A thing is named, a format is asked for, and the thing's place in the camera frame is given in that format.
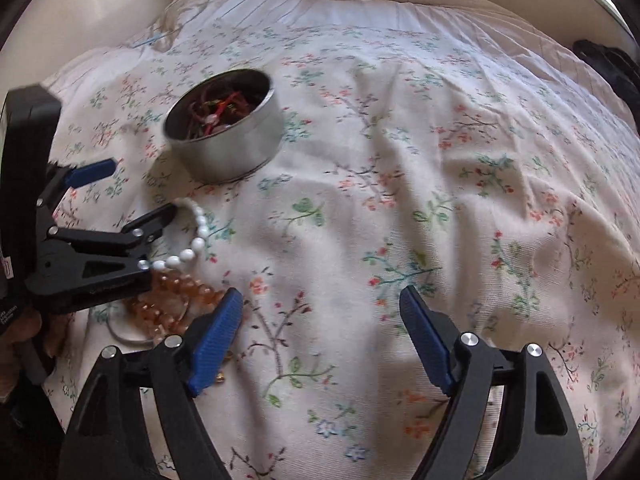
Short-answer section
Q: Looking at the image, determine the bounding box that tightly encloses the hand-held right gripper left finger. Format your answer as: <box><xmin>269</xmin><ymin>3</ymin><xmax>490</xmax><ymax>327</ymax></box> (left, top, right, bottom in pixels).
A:
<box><xmin>59</xmin><ymin>287</ymin><xmax>244</xmax><ymax>480</ymax></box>

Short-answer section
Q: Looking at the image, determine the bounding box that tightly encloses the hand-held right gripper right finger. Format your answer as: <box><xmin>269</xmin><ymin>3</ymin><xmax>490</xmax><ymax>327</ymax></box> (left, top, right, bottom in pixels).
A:
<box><xmin>399</xmin><ymin>285</ymin><xmax>588</xmax><ymax>480</ymax></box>

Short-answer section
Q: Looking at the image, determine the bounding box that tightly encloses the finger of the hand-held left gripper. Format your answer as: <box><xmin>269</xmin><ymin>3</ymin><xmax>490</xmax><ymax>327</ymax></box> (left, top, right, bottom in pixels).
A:
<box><xmin>47</xmin><ymin>158</ymin><xmax>119</xmax><ymax>203</ymax></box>
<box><xmin>24</xmin><ymin>202</ymin><xmax>179</xmax><ymax>316</ymax></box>

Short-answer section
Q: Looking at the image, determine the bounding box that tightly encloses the white bead bracelet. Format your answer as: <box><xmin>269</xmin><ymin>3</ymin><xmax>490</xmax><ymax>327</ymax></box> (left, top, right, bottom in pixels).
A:
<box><xmin>137</xmin><ymin>199</ymin><xmax>214</xmax><ymax>271</ymax></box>

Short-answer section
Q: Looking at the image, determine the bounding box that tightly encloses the orange bead bracelet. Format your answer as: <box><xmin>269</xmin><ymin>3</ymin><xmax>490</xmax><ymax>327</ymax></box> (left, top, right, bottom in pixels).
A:
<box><xmin>125</xmin><ymin>271</ymin><xmax>222</xmax><ymax>339</ymax></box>

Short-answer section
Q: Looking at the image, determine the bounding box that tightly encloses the thin metal bangle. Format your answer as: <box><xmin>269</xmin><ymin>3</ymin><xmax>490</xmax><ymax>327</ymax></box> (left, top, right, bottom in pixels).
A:
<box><xmin>105</xmin><ymin>305</ymin><xmax>193</xmax><ymax>347</ymax></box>

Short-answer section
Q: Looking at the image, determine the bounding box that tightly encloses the round metal tin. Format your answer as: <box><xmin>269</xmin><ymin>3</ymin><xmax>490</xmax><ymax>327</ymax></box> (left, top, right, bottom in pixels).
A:
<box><xmin>164</xmin><ymin>68</ymin><xmax>283</xmax><ymax>183</ymax></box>

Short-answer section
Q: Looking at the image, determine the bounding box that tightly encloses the pile of bracelets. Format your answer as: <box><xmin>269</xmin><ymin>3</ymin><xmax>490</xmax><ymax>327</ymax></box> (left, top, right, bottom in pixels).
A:
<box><xmin>186</xmin><ymin>77</ymin><xmax>267</xmax><ymax>139</ymax></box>

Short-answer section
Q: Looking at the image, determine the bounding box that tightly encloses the person's left hand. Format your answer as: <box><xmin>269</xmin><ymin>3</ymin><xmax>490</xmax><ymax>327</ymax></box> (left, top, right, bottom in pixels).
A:
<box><xmin>0</xmin><ymin>307</ymin><xmax>68</xmax><ymax>401</ymax></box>

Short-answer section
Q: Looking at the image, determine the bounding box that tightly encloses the floral blanket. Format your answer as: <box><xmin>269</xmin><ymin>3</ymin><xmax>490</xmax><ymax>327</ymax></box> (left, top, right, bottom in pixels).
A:
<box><xmin>42</xmin><ymin>25</ymin><xmax>640</xmax><ymax>480</ymax></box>

